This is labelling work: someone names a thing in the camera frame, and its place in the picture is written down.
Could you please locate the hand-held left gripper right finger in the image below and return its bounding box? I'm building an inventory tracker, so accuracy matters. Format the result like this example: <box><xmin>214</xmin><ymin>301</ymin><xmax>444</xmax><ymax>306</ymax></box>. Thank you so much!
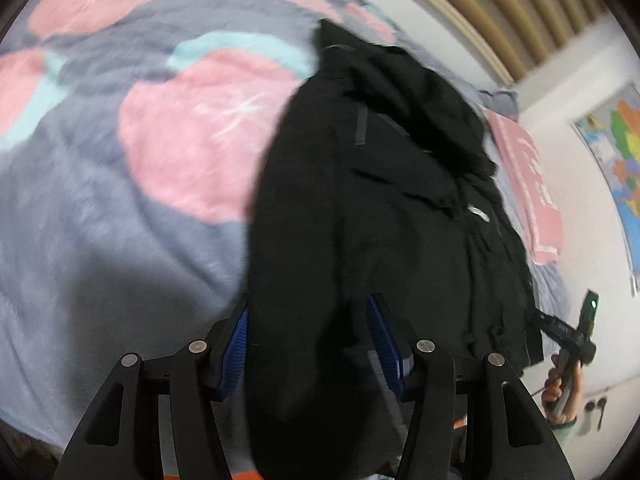
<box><xmin>366</xmin><ymin>294</ymin><xmax>576</xmax><ymax>480</ymax></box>

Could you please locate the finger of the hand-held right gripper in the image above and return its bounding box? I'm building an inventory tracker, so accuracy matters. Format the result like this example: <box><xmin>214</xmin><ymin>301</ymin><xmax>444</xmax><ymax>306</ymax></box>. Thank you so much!
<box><xmin>530</xmin><ymin>309</ymin><xmax>577</xmax><ymax>343</ymax></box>

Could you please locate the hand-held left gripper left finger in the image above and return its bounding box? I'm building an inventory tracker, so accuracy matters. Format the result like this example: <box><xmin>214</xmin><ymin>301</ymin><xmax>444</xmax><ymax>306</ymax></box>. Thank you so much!
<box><xmin>52</xmin><ymin>296</ymin><xmax>250</xmax><ymax>480</ymax></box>

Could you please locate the black hooded jacket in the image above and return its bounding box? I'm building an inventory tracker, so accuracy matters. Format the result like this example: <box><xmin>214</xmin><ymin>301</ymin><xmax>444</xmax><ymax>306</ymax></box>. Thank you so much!
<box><xmin>245</xmin><ymin>19</ymin><xmax>546</xmax><ymax>480</ymax></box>

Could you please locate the person's right forearm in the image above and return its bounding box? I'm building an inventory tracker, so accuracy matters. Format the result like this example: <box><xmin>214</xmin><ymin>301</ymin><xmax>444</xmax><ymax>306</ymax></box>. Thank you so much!
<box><xmin>547</xmin><ymin>412</ymin><xmax>582</xmax><ymax>461</ymax></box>

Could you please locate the person's right hand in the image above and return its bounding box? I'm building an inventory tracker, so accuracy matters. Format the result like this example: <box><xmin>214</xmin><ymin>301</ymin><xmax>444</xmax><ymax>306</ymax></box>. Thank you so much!
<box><xmin>542</xmin><ymin>355</ymin><xmax>584</xmax><ymax>425</ymax></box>

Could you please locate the pink pillow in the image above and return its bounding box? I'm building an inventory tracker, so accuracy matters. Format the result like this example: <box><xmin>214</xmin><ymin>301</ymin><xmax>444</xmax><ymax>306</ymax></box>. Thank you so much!
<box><xmin>482</xmin><ymin>107</ymin><xmax>566</xmax><ymax>266</ymax></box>

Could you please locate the grey floral blanket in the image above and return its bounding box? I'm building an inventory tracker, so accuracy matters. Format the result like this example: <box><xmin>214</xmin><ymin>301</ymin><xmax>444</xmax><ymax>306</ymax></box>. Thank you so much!
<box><xmin>0</xmin><ymin>0</ymin><xmax>571</xmax><ymax>461</ymax></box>

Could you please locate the grey pillow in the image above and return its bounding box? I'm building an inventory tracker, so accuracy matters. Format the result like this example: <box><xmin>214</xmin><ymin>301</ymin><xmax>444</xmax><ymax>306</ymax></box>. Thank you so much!
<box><xmin>475</xmin><ymin>87</ymin><xmax>521</xmax><ymax>123</ymax></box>

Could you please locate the striped window blind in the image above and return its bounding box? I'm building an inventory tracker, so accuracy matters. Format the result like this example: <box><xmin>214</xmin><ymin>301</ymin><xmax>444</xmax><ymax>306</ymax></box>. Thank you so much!
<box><xmin>370</xmin><ymin>0</ymin><xmax>608</xmax><ymax>83</ymax></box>

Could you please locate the wall socket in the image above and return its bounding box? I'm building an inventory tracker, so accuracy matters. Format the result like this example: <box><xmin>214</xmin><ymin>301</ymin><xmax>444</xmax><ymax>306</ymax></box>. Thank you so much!
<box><xmin>585</xmin><ymin>395</ymin><xmax>611</xmax><ymax>431</ymax></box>

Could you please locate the colourful wall map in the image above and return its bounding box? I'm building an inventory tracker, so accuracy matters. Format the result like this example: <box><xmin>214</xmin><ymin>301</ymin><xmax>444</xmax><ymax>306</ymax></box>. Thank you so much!
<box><xmin>570</xmin><ymin>82</ymin><xmax>640</xmax><ymax>296</ymax></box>

